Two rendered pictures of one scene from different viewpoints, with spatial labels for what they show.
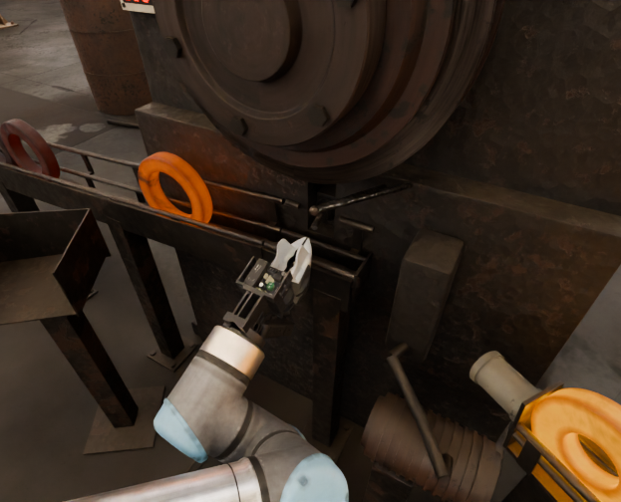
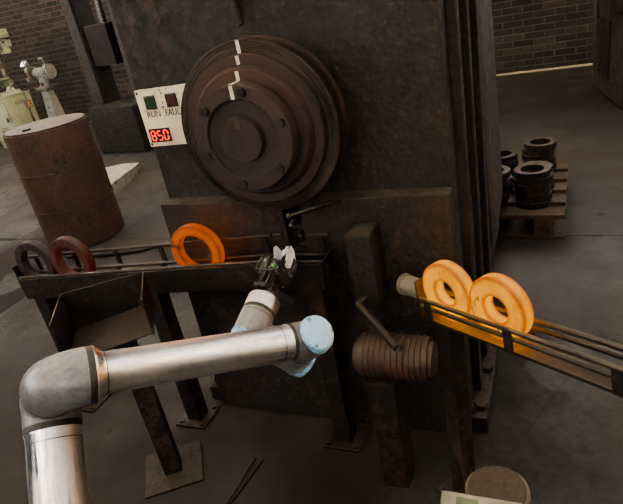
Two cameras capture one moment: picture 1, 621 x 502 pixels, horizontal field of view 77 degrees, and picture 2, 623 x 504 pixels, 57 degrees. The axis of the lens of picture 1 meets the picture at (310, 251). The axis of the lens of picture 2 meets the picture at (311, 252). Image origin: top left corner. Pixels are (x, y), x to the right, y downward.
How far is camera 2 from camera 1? 1.01 m
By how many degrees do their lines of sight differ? 16
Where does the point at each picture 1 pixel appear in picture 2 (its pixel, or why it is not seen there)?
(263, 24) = (249, 139)
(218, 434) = not seen: hidden behind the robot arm
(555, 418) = (429, 282)
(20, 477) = not seen: outside the picture
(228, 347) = (259, 296)
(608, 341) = (577, 317)
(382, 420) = (361, 341)
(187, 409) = (246, 324)
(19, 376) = not seen: hidden behind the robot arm
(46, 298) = (126, 332)
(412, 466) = (383, 359)
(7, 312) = (104, 345)
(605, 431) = (439, 271)
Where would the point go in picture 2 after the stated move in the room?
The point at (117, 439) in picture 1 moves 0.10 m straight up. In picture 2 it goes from (170, 482) to (162, 461)
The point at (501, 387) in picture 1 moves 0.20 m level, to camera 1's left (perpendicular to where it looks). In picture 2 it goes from (409, 285) to (336, 302)
